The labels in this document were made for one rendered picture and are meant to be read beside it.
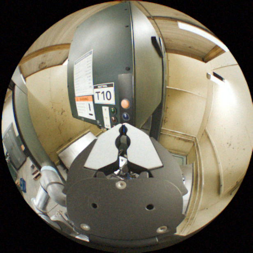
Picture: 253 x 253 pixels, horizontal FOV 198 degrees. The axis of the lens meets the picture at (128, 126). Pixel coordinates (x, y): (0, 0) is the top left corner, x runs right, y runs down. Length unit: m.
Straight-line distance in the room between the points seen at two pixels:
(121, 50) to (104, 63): 0.07
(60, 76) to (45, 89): 0.33
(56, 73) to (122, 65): 1.35
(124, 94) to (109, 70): 0.10
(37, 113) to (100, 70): 1.24
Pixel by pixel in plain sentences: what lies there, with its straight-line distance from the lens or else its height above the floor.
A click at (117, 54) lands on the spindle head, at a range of 0.27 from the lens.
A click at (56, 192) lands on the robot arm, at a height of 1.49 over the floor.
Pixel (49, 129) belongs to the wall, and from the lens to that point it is 1.48.
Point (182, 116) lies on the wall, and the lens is 1.32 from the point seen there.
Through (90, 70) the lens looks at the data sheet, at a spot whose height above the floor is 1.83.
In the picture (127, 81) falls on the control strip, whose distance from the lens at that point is 0.23.
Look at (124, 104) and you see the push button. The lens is 0.24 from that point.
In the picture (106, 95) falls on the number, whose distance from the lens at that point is 0.28.
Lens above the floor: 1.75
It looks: 29 degrees down
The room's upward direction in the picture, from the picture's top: 1 degrees counter-clockwise
